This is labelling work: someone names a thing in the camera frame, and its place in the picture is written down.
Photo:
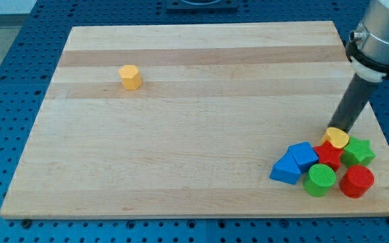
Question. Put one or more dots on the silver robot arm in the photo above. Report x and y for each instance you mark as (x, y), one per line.
(368, 47)

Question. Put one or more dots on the yellow hexagon block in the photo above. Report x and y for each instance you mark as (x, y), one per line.
(130, 75)

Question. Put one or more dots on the wooden board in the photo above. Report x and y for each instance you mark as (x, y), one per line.
(219, 104)

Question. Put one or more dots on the blue triangle block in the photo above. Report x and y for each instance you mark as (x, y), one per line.
(285, 170)

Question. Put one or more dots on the blue cube block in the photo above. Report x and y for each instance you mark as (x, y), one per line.
(304, 155)

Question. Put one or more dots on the red star block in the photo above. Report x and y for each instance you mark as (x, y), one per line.
(329, 155)

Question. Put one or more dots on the green cylinder block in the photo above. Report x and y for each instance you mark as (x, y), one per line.
(319, 180)

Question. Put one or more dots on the yellow heart block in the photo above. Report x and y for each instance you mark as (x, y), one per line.
(336, 137)

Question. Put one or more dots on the green star block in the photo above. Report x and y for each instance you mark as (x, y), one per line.
(357, 152)

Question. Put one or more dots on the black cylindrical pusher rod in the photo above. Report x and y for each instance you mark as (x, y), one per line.
(352, 103)

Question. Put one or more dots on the red cylinder block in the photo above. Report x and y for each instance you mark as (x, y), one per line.
(356, 181)

